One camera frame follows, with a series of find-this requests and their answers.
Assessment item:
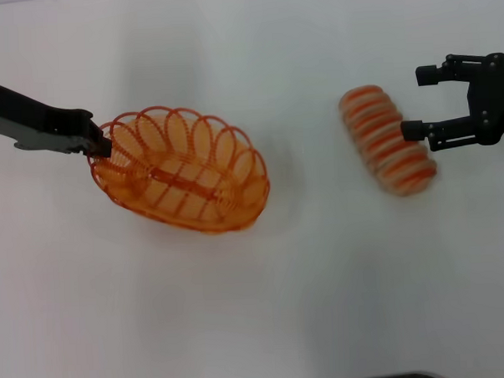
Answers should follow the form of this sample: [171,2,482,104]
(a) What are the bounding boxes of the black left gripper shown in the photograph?
[0,76,114,163]

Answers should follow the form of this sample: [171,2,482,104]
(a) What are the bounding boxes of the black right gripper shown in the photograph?
[397,52,504,154]

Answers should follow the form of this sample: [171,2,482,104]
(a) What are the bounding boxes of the orange striped bread loaf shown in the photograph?
[337,81,440,201]

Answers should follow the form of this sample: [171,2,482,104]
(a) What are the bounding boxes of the orange wire basket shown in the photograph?
[84,101,273,240]

